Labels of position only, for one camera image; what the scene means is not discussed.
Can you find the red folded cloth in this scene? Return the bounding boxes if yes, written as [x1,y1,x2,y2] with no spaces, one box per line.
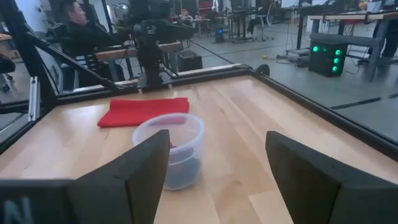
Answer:
[97,97,190,128]

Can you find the wooden workbench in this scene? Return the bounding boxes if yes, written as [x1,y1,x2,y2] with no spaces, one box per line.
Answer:
[95,40,184,82]

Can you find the black rounded frame bracket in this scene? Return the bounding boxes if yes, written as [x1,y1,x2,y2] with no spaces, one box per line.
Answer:
[256,63,271,77]

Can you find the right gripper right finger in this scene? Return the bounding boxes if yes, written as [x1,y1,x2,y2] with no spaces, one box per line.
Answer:
[266,130,398,224]

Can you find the person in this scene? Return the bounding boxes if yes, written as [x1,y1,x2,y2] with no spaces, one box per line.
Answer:
[178,8,193,22]
[371,18,398,68]
[46,0,128,90]

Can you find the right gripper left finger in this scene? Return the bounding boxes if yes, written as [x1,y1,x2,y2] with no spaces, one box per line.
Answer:
[67,129,171,224]

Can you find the black computer tower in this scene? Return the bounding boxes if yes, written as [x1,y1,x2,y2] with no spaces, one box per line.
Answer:
[308,40,349,78]

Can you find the wooden desk black legs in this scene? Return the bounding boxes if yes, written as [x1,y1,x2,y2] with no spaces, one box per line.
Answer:
[297,2,398,83]

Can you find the silver aluminium bracket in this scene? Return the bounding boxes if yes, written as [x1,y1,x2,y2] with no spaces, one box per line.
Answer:
[27,76,41,123]

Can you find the black box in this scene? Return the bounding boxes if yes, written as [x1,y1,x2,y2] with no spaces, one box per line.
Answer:
[177,50,203,73]

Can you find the clear plastic tub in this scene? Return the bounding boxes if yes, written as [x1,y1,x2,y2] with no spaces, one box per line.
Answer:
[132,113,205,190]

